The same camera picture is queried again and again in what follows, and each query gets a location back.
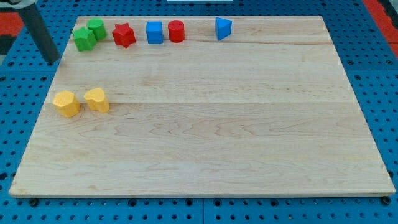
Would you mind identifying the light wooden board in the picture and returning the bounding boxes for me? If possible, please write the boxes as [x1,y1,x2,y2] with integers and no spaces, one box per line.
[9,16,396,198]

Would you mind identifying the red cylinder block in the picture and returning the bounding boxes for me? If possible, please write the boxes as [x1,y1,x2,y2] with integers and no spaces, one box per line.
[168,20,185,43]

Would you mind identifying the blue triangular prism block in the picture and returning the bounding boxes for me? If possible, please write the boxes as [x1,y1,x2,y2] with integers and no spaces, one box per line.
[215,17,233,41]

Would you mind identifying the blue cube block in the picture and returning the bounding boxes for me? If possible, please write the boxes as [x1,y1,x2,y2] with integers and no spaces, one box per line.
[146,21,164,44]

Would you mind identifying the yellow heart block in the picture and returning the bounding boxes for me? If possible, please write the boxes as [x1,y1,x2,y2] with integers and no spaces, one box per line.
[83,88,110,113]

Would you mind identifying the red star block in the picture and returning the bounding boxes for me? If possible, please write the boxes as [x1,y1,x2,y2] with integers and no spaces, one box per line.
[112,23,136,48]

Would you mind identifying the yellow hexagon block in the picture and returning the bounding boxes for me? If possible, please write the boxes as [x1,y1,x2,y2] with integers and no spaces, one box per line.
[53,90,80,118]

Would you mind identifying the green star block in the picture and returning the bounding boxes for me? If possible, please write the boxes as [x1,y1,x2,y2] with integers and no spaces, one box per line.
[72,27,97,51]

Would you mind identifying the green cylinder block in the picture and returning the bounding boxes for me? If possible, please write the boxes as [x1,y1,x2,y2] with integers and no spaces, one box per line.
[86,18,107,40]

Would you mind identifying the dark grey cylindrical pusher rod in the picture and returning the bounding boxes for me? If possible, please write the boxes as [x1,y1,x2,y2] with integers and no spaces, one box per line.
[15,0,61,63]

